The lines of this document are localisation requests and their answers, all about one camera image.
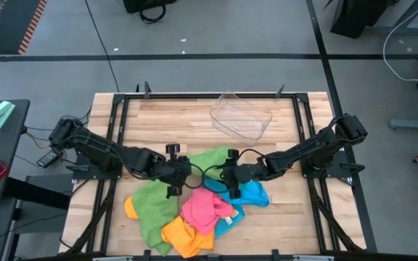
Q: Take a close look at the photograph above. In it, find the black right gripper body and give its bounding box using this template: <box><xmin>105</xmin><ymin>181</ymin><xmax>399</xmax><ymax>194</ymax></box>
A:
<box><xmin>227</xmin><ymin>148</ymin><xmax>269</xmax><ymax>199</ymax></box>

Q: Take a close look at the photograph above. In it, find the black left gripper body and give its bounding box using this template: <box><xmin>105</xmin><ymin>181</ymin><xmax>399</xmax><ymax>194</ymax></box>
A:
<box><xmin>153</xmin><ymin>144</ymin><xmax>183</xmax><ymax>199</ymax></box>

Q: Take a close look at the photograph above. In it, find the green microfiber towel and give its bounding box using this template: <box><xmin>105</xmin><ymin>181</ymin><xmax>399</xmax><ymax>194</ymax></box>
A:
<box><xmin>188</xmin><ymin>146</ymin><xmax>231</xmax><ymax>181</ymax></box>
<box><xmin>131</xmin><ymin>179</ymin><xmax>181</xmax><ymax>257</ymax></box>

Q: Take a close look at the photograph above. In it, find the blue microfiber towel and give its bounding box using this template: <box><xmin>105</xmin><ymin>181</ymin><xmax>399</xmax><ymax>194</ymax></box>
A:
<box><xmin>214</xmin><ymin>204</ymin><xmax>246</xmax><ymax>239</ymax></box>
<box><xmin>203</xmin><ymin>177</ymin><xmax>270</xmax><ymax>208</ymax></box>

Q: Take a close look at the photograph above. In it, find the pink microfiber towel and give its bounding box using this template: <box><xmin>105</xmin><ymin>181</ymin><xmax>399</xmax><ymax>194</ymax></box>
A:
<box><xmin>179</xmin><ymin>187</ymin><xmax>235</xmax><ymax>236</ymax></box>

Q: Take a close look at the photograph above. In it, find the orange microfiber towel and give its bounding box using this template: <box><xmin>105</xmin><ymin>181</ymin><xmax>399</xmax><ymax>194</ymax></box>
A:
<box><xmin>161</xmin><ymin>215</ymin><xmax>216</xmax><ymax>260</ymax></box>
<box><xmin>124</xmin><ymin>195</ymin><xmax>139</xmax><ymax>220</ymax></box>

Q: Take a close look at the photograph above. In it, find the clear plastic bin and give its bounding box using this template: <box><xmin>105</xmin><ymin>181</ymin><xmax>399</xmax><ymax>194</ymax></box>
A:
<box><xmin>209</xmin><ymin>91</ymin><xmax>274</xmax><ymax>146</ymax></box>

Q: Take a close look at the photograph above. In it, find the black power adapter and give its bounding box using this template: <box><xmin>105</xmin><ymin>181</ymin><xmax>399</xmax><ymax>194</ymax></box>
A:
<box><xmin>36</xmin><ymin>149</ymin><xmax>62</xmax><ymax>169</ymax></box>

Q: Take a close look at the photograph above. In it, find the black side desk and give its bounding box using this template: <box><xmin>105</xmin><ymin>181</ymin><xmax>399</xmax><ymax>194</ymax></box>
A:
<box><xmin>0</xmin><ymin>99</ymin><xmax>31</xmax><ymax>206</ymax></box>

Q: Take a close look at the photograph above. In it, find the black equipment box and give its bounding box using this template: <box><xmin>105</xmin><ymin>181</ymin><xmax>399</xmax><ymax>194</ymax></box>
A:
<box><xmin>123</xmin><ymin>0</ymin><xmax>178</xmax><ymax>15</ymax></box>

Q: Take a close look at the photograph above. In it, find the gray desk foot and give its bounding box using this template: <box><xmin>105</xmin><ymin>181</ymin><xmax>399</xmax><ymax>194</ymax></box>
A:
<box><xmin>389</xmin><ymin>117</ymin><xmax>418</xmax><ymax>131</ymax></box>

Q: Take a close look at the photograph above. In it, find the black cabinet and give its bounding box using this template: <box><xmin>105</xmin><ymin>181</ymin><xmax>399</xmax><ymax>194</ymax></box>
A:
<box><xmin>330</xmin><ymin>0</ymin><xmax>390</xmax><ymax>40</ymax></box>

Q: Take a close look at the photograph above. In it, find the gray desk leg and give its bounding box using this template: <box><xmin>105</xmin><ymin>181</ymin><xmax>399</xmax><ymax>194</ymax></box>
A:
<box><xmin>372</xmin><ymin>0</ymin><xmax>418</xmax><ymax>36</ymax></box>

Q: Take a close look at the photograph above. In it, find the black mat with orange stripes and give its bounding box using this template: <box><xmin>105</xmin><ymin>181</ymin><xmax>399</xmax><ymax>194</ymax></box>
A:
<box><xmin>0</xmin><ymin>0</ymin><xmax>49</xmax><ymax>55</ymax></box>

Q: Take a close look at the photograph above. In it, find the yellow cable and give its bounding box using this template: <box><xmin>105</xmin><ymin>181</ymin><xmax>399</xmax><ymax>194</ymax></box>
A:
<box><xmin>25</xmin><ymin>130</ymin><xmax>53</xmax><ymax>150</ymax></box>

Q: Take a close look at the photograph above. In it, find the coiled black cable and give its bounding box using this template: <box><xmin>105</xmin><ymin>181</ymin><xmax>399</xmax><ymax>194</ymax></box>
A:
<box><xmin>139</xmin><ymin>4</ymin><xmax>167</xmax><ymax>25</ymax></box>

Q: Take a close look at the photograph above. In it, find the thin black floor cable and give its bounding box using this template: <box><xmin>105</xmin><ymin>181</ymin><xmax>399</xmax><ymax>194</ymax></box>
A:
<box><xmin>84</xmin><ymin>0</ymin><xmax>120</xmax><ymax>94</ymax></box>

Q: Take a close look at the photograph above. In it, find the white floor cable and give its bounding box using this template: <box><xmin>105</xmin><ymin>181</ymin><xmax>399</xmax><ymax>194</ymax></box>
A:
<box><xmin>382</xmin><ymin>0</ymin><xmax>418</xmax><ymax>83</ymax></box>

